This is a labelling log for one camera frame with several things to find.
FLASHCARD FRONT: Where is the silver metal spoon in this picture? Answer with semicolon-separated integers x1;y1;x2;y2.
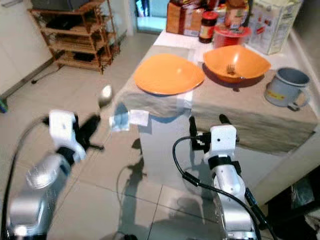
96;84;114;116

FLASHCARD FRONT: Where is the beige tablecloth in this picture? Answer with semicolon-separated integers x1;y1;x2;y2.
111;44;320;157

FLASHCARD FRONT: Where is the pale blue label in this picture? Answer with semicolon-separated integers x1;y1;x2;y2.
112;112;130;132

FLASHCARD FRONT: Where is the white paper label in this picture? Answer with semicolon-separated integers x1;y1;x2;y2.
128;109;150;126

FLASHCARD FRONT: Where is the orange plate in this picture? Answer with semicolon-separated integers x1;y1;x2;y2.
133;53;206;96

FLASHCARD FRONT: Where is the grey mug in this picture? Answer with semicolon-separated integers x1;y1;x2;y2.
263;67;312;112

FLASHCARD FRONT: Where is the orange bowl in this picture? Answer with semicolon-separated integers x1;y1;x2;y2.
202;44;272;84

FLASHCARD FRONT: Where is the wooden shelf rack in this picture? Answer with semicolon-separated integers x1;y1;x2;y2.
29;0;117;75

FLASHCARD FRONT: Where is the red lidded round container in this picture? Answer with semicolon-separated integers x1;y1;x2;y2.
212;23;252;50

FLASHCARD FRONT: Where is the dark jar with red lid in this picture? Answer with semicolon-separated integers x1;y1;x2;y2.
198;10;219;44

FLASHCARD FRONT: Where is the bottle with orange label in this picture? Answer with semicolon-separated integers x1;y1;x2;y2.
224;0;251;29

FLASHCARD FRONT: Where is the large white oil canister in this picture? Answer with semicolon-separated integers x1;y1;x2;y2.
247;0;304;56

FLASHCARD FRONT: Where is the brown cardboard food box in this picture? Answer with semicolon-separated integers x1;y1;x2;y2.
165;0;204;37

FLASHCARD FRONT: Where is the white cabinet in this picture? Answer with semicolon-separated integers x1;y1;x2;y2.
0;0;53;97

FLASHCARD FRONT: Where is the glass door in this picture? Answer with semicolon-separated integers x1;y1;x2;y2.
134;0;169;34

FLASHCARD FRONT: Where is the black appliance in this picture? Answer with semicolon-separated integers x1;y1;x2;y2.
31;0;92;12

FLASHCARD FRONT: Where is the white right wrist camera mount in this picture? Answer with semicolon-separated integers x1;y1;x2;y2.
209;124;238;159

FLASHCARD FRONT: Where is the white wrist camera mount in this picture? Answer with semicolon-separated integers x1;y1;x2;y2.
48;109;79;151
209;124;238;159

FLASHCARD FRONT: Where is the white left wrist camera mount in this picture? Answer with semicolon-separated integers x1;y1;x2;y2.
48;109;79;151

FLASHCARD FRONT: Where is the black floor cable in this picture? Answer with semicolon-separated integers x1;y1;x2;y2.
31;69;54;84

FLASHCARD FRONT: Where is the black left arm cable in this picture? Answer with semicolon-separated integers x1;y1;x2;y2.
1;116;50;240

